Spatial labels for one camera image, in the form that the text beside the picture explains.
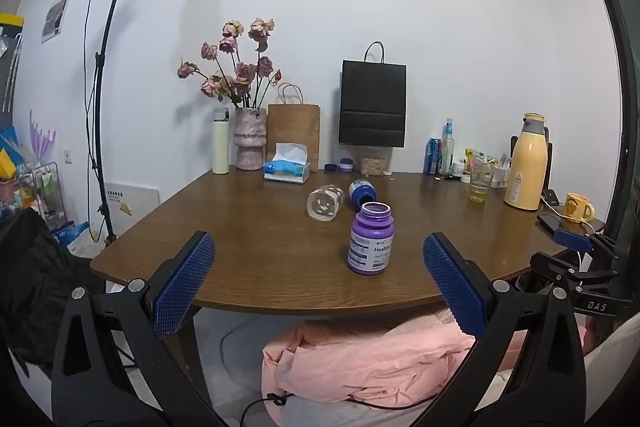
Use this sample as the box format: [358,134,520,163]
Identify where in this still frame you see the black drawstring cord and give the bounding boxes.
[240,389,436,427]

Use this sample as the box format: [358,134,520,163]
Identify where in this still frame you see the yellow mug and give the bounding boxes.
[565,193,596,221]

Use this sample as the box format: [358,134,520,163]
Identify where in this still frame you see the blue drink can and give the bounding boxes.
[424,138,443,174]

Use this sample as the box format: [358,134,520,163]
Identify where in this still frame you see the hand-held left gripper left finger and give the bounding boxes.
[51,231,223,427]

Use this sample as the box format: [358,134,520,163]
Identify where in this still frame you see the dark door frame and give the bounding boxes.
[592,0,640,233]

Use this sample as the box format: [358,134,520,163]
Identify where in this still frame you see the brown paper bag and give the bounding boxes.
[267,83,321,164]

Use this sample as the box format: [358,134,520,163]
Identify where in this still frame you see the white cardboard box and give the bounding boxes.
[102,182,161,250]

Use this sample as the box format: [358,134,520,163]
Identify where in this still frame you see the clear snack container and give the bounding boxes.
[360,147,388,175]

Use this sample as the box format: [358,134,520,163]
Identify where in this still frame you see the blue tissue box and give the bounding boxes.
[263,143,311,184]

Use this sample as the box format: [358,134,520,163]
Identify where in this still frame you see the purple plastic hangers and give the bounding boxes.
[27,109,58,158]

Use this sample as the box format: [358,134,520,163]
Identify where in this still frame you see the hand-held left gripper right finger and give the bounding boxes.
[415,232,587,427]

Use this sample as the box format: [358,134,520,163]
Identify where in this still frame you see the metal wire rack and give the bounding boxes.
[17,162,66,228]

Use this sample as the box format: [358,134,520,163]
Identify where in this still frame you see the white thermos bottle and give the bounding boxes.
[212,107,231,174]

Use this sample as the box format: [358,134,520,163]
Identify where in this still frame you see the white charging cable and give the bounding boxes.
[547,203,607,234]

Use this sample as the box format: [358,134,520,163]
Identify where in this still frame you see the purple supplement bottle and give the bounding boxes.
[347,202,395,277]

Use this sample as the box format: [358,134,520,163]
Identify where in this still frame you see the dried pink roses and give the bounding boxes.
[177,18,283,110]

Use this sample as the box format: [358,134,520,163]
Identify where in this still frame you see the assorted snack packets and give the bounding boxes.
[465,148,502,168]

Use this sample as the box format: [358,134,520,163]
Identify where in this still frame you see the clear glass cup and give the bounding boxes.
[307,185,347,223]

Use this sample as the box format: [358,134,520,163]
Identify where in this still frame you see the glass with yellow liquid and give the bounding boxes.
[469,164,488,202]

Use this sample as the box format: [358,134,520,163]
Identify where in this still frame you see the wall poster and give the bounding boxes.
[41,0,73,44]

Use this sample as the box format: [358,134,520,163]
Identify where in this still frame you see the pink jacket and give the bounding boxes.
[261,309,531,412]

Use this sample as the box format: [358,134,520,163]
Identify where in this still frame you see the black clamp mount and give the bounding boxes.
[529,229,636,323]

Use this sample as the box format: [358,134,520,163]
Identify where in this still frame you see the black phone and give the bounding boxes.
[537,214,567,234]

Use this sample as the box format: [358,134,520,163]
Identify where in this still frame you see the yellow thermos jug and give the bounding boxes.
[503,112,549,211]

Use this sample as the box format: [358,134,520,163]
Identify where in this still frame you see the blue supplement bottle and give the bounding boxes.
[348,179,377,212]

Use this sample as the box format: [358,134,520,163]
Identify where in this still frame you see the pink speckled vase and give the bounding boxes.
[234,107,267,170]

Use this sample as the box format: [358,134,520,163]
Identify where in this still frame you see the black paper bag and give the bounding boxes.
[339,42,407,148]

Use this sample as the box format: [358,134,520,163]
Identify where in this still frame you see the clear plastic bottle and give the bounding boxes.
[440,118,457,175]

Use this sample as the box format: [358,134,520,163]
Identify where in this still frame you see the black jacket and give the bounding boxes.
[0,207,108,378]

